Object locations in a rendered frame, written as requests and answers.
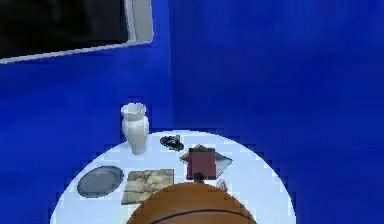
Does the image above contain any orange basketball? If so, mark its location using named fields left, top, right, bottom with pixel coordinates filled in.
left=125, top=181, right=258, bottom=224

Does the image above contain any small black dish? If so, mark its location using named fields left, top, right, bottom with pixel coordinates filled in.
left=159, top=134, right=185, bottom=152

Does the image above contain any dark red box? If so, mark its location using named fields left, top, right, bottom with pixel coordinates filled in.
left=185, top=147, right=217, bottom=181

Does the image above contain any grey flat square sheet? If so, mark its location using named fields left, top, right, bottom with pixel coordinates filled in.
left=180, top=144, right=234, bottom=179

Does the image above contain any white vase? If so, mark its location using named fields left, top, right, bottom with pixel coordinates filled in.
left=120, top=102, right=150, bottom=156

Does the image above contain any small red white object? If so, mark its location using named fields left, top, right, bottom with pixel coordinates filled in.
left=216, top=179, right=229, bottom=193

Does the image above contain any beige marbled flat book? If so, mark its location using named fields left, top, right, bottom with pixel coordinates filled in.
left=120, top=168, right=175, bottom=206

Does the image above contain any white round table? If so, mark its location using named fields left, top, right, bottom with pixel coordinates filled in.
left=49, top=129, right=297, bottom=224

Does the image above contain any grey round plate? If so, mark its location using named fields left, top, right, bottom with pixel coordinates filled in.
left=76, top=165, right=125, bottom=199

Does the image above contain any white framed window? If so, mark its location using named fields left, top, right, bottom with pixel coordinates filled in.
left=0, top=0, right=155, bottom=65

